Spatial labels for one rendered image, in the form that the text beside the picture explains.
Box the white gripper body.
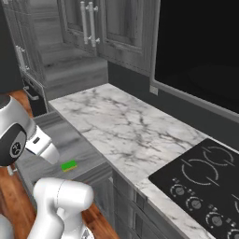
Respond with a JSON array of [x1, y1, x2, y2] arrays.
[[40, 142, 61, 165]]

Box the green and yellow sponge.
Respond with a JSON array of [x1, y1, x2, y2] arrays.
[[60, 159, 78, 173]]

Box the grey wood open drawer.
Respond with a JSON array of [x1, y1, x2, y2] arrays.
[[14, 110, 114, 200]]

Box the grey wood base drawers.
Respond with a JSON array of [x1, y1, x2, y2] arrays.
[[106, 171, 181, 239]]

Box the grey wood tall cupboard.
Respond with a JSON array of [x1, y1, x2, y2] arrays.
[[2, 0, 48, 90]]

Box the grey wood narrow cupboard door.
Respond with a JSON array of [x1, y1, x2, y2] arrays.
[[57, 0, 101, 58]]

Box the grey wood wide cupboard door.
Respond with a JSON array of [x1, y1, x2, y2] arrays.
[[97, 0, 158, 77]]

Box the black hob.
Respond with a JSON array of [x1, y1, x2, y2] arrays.
[[148, 137, 239, 239]]

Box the black microwave oven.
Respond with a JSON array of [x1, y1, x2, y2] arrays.
[[149, 0, 239, 124]]

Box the silver oven handle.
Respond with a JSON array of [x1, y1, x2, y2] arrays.
[[22, 86, 41, 102]]

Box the silver tall cupboard handle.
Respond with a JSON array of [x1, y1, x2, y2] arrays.
[[15, 45, 30, 73]]

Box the white wall socket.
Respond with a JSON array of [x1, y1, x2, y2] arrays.
[[148, 85, 160, 96]]

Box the silver cupboard door handle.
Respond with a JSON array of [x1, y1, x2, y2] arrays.
[[87, 1, 101, 49], [78, 1, 91, 45]]

